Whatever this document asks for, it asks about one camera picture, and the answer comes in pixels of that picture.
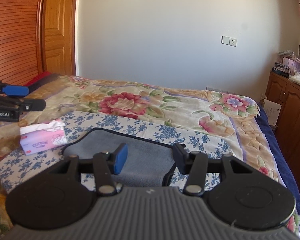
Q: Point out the wooden door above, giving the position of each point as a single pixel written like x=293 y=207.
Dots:
x=58 y=36

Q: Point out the white paper beside cabinet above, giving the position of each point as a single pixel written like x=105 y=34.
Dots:
x=272 y=111

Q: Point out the wooden slatted headboard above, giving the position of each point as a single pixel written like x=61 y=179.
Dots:
x=20 y=40

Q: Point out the dark blue bed sheet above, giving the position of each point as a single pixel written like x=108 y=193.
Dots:
x=282 y=166

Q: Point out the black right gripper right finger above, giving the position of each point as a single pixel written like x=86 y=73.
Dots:
x=233 y=173

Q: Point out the white wall socket switch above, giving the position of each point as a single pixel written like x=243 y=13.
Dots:
x=229 y=41

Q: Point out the pink cotton tissue pack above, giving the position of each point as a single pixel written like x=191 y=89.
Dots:
x=40 y=137

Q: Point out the blue floral white cloth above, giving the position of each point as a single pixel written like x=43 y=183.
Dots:
x=16 y=168

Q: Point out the brown wooden cabinet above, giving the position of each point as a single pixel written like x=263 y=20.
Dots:
x=287 y=94

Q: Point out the black book on cabinet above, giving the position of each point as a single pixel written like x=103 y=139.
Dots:
x=281 y=71

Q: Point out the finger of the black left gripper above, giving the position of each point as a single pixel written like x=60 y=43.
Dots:
x=13 y=90
x=26 y=105

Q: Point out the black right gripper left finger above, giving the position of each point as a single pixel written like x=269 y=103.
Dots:
x=102 y=165

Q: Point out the floral beige bed blanket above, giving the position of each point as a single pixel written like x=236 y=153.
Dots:
x=230 y=117

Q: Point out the purple and grey towel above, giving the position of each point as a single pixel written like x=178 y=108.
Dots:
x=149 y=163

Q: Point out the pink box on cabinet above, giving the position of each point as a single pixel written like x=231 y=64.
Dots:
x=293 y=66

